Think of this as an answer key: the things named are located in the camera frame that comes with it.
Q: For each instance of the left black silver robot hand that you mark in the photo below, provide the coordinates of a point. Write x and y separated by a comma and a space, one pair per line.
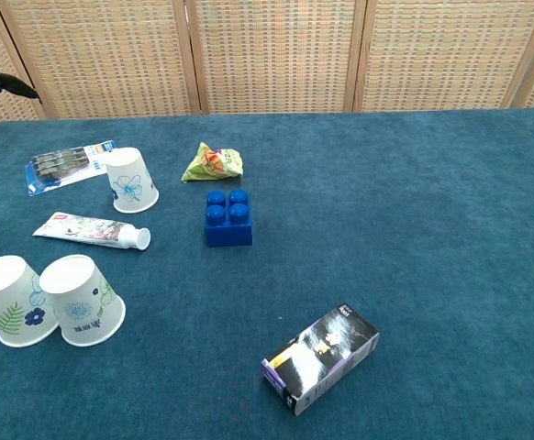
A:
1, 82

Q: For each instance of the white floral paper cup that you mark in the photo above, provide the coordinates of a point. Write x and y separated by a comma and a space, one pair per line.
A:
131, 183
83, 307
5, 293

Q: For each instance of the blue white blister pack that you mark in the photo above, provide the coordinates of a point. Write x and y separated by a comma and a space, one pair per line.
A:
60, 167

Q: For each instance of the white floral toothpaste tube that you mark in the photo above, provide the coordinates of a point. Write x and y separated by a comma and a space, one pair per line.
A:
83, 229

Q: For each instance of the green snack packet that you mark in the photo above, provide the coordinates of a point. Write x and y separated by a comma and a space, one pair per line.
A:
212, 165

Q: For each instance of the blue plastic building block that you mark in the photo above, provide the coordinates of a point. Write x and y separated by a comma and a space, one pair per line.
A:
228, 224

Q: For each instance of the blue felt table cover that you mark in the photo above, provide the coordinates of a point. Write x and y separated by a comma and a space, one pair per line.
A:
386, 229

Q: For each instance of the black white purple carton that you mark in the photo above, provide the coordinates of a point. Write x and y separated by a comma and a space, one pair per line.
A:
319, 359

